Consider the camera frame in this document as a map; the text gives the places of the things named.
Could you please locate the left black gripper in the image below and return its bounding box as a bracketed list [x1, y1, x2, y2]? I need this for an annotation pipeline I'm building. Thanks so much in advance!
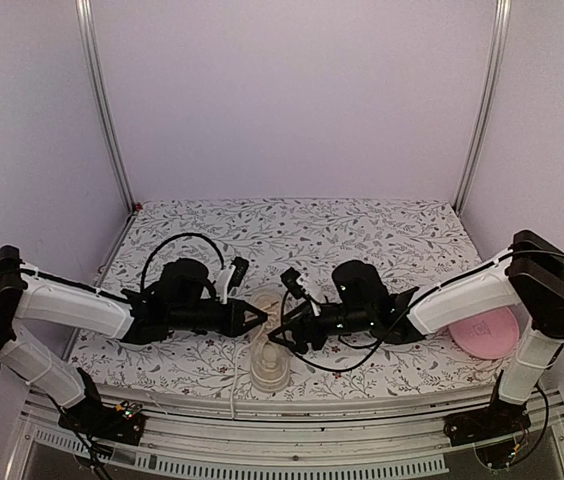
[169, 299, 268, 339]

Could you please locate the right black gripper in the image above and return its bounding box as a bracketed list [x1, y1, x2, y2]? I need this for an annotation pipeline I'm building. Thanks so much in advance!
[268, 299, 374, 355]

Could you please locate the cream white sneaker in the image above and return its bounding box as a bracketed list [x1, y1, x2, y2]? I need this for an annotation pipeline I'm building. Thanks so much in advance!
[229, 290, 291, 420]

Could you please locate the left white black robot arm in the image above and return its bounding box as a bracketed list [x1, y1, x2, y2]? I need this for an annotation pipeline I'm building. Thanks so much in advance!
[0, 245, 267, 434]

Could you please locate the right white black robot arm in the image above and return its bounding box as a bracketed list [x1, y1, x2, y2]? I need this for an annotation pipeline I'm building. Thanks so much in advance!
[268, 230, 564, 436]

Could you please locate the floral patterned table mat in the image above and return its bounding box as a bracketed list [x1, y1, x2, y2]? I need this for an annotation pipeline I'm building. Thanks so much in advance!
[69, 199, 507, 401]

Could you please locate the pink round plate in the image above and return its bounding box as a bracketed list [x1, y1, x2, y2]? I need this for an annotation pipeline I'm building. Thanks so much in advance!
[448, 307, 520, 360]

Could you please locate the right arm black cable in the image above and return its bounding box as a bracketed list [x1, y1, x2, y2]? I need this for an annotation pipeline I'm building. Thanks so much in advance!
[279, 289, 418, 372]

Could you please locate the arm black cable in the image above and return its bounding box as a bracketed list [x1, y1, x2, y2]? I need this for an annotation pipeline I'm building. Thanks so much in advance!
[141, 232, 226, 296]
[279, 289, 418, 372]

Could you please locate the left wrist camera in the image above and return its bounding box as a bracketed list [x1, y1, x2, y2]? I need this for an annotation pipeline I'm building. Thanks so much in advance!
[215, 257, 249, 304]

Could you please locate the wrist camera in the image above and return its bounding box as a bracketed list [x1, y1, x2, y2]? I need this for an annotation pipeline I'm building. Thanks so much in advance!
[215, 257, 249, 304]
[281, 267, 321, 316]

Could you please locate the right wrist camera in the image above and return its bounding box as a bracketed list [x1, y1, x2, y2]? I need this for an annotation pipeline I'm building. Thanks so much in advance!
[281, 267, 321, 316]

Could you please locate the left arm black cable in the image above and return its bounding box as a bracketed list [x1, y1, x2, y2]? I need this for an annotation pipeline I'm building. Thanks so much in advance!
[141, 232, 226, 296]

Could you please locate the aluminium front rail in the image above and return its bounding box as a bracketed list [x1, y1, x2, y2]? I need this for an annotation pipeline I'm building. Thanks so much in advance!
[4, 384, 564, 480]

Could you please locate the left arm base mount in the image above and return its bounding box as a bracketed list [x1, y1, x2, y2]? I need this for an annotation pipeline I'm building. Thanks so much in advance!
[58, 368, 147, 446]

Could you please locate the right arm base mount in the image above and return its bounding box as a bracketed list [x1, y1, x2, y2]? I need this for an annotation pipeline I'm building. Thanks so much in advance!
[443, 397, 531, 446]

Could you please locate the left aluminium frame post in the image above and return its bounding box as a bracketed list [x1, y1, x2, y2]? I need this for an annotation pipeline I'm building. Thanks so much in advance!
[75, 0, 136, 214]

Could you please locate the aluminium frame post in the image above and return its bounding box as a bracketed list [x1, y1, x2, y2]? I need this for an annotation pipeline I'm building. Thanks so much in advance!
[75, 0, 136, 214]
[453, 0, 512, 217]

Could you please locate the right aluminium frame post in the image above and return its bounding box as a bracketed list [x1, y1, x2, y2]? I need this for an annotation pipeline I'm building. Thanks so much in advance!
[453, 0, 512, 217]

